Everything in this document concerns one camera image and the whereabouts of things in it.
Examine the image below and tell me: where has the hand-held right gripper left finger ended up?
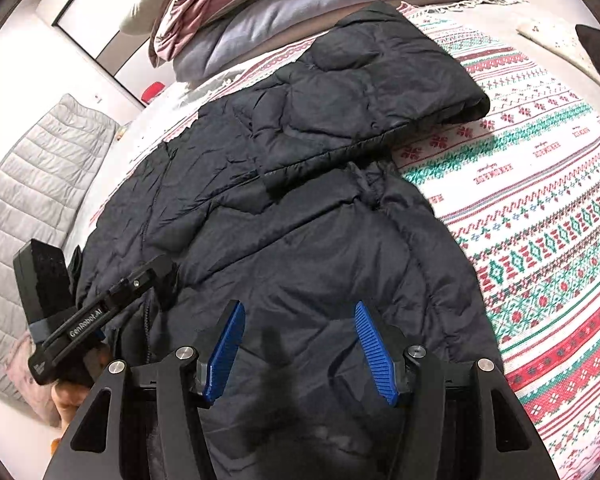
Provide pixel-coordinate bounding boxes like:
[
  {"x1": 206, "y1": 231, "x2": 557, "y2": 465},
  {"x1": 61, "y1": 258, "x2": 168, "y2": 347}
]
[{"x1": 42, "y1": 300, "x2": 247, "y2": 480}]

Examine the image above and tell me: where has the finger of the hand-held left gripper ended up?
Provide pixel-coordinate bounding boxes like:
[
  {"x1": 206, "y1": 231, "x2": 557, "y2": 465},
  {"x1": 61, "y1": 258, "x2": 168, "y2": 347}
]
[{"x1": 107, "y1": 253, "x2": 180, "y2": 311}]

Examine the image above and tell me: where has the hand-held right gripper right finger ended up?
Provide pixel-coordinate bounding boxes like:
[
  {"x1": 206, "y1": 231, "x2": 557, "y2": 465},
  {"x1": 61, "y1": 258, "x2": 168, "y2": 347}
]
[{"x1": 354, "y1": 301, "x2": 562, "y2": 480}]

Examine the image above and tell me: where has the black puffer jacket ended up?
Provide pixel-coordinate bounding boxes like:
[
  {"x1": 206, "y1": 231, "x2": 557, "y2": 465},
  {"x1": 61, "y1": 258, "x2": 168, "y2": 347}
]
[{"x1": 75, "y1": 1, "x2": 503, "y2": 480}]

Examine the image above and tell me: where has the person's left hand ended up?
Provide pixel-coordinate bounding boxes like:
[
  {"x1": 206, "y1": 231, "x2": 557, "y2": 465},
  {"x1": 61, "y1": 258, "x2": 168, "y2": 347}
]
[{"x1": 50, "y1": 344, "x2": 112, "y2": 413}]

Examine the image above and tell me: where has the pink floral cloth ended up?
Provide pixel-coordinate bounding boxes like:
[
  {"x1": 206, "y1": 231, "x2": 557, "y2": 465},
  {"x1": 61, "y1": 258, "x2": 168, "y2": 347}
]
[{"x1": 5, "y1": 332, "x2": 63, "y2": 428}]

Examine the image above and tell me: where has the grey quilted duvet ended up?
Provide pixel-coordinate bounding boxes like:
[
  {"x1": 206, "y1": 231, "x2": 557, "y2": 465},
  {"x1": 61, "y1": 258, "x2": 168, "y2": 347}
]
[{"x1": 0, "y1": 93, "x2": 122, "y2": 403}]

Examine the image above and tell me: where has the small red object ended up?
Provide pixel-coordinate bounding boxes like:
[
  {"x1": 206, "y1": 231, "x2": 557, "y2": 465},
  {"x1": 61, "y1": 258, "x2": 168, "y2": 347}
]
[{"x1": 141, "y1": 82, "x2": 166, "y2": 107}]

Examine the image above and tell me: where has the red green patterned blanket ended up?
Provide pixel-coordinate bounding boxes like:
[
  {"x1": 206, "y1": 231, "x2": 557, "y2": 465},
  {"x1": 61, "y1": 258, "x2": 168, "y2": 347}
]
[{"x1": 130, "y1": 0, "x2": 600, "y2": 480}]

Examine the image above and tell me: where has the white sliding door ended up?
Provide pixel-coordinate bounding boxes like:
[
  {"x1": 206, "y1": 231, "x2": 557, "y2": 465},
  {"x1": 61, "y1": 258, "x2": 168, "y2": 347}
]
[{"x1": 52, "y1": 0, "x2": 153, "y2": 111}]

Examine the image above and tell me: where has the white floral cloth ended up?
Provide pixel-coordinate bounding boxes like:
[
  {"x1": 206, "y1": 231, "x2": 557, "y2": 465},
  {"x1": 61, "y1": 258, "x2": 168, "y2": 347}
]
[{"x1": 516, "y1": 14, "x2": 600, "y2": 86}]

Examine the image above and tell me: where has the dark object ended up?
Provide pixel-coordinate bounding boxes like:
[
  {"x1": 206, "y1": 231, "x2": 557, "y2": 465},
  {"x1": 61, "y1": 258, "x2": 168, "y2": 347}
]
[{"x1": 575, "y1": 24, "x2": 600, "y2": 73}]

